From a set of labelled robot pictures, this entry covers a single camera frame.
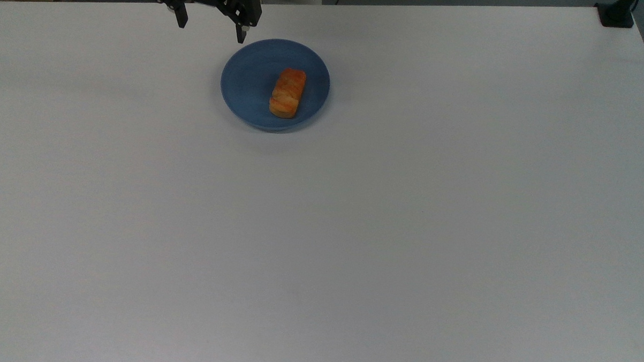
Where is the blue round plate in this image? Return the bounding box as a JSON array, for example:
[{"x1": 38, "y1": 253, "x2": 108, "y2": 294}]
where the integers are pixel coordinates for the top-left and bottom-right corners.
[{"x1": 219, "y1": 36, "x2": 332, "y2": 133}]

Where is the black table clamp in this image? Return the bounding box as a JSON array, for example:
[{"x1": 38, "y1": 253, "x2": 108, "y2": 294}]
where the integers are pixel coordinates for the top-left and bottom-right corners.
[{"x1": 594, "y1": 0, "x2": 638, "y2": 29}]

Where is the orange bread loaf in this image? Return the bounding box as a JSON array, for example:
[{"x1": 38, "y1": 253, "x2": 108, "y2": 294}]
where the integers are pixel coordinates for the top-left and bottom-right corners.
[{"x1": 269, "y1": 67, "x2": 307, "y2": 120}]

